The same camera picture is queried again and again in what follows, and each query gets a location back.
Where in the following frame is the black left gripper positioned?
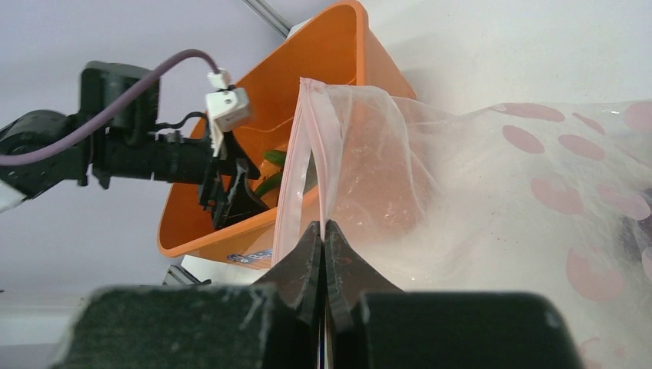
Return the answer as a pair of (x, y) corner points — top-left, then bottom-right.
(91, 130), (269, 231)

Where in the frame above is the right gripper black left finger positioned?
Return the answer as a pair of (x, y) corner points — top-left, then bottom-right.
(253, 221), (323, 326)

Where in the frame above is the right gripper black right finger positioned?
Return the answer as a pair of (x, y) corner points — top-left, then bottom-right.
(324, 220), (401, 329)

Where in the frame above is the long green chili pepper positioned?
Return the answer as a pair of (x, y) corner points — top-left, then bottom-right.
(254, 171), (283, 198)

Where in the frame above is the clear zip top bag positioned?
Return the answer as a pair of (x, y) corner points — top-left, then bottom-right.
(272, 78), (651, 368)

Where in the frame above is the thin green chili pepper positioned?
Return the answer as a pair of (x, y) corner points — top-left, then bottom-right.
(263, 149), (287, 168)

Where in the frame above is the orange plastic basket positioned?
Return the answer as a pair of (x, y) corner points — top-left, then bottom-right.
(158, 1), (416, 269)

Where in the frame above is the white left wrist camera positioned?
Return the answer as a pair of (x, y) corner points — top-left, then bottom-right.
(205, 68), (251, 159)

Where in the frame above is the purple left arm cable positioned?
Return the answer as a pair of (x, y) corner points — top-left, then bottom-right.
(0, 49), (221, 167)

